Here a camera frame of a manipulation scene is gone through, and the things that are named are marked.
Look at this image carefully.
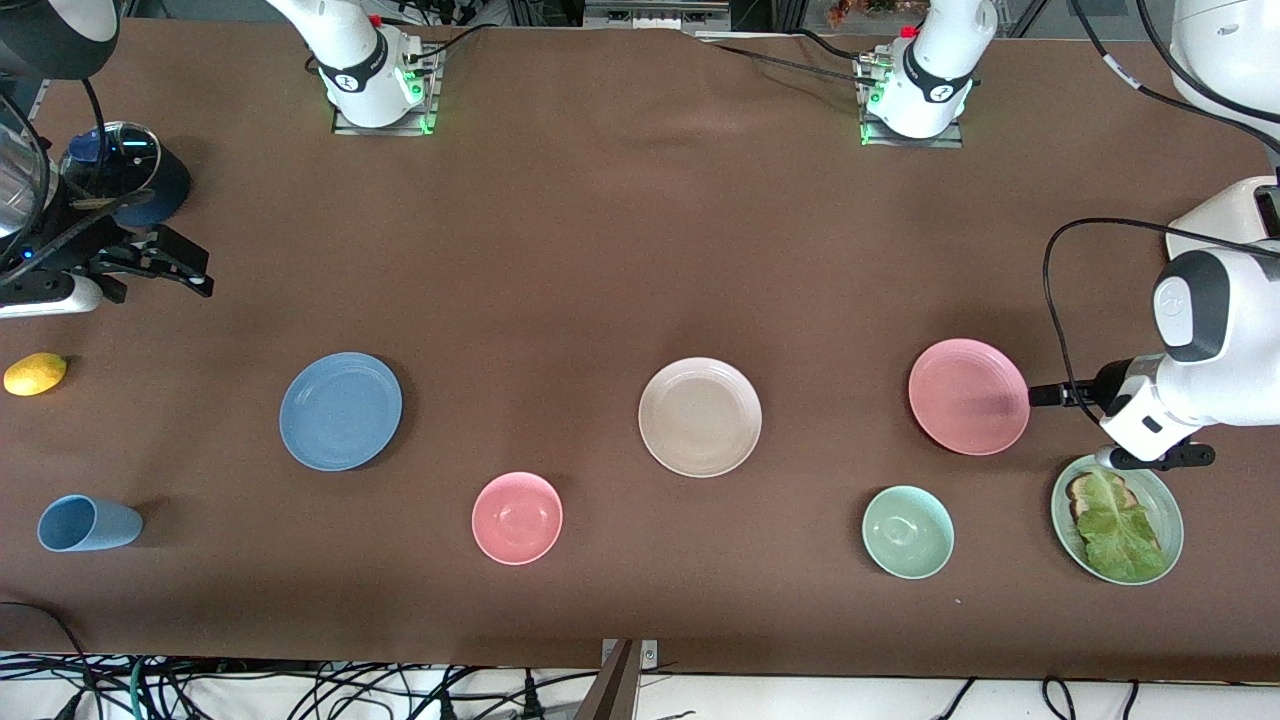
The pink shallow plate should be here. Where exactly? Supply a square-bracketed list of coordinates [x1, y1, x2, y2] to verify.
[908, 338, 1031, 457]

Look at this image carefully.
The dark blue lidded pot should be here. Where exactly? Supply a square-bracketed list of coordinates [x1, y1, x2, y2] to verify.
[58, 120, 193, 229]

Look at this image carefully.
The green plate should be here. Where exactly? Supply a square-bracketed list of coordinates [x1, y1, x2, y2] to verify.
[1050, 455, 1185, 586]

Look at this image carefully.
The toasted bread slice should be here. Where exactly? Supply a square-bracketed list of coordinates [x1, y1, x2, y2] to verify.
[1066, 472, 1141, 523]

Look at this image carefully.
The green lettuce leaf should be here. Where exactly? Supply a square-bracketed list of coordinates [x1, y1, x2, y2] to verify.
[1075, 470, 1169, 583]

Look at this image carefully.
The yellow lemon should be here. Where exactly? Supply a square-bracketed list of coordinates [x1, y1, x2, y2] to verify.
[3, 352, 68, 397]

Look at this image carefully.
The small green bowl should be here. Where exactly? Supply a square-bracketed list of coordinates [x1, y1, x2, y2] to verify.
[862, 485, 955, 580]

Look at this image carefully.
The blue shallow plate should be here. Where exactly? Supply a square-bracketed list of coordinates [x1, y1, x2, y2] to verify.
[279, 352, 403, 472]

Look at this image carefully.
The light blue cup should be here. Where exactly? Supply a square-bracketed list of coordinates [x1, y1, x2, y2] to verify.
[37, 495, 144, 553]

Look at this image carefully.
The beige shallow plate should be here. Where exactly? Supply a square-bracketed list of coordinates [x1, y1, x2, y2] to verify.
[638, 357, 763, 479]

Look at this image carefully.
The small pink bowl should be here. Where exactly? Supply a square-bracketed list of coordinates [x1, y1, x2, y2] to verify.
[471, 472, 564, 566]

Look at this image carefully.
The black looped gripper cable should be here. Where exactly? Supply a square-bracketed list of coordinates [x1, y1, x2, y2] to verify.
[1042, 217, 1280, 406]

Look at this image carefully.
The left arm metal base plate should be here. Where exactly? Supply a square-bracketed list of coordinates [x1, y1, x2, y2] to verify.
[856, 52, 967, 149]

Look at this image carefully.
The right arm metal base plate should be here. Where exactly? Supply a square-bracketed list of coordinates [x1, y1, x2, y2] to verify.
[332, 42, 443, 137]

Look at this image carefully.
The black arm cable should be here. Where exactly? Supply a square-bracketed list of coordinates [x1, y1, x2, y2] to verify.
[1068, 0, 1280, 156]

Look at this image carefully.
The black floor cable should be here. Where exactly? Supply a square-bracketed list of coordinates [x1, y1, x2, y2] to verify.
[0, 600, 101, 720]

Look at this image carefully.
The black tabletop cable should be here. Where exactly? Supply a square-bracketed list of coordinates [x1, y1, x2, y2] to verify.
[698, 28, 886, 89]

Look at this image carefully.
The metal table bracket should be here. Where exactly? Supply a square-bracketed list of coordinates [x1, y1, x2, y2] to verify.
[600, 638, 660, 720]

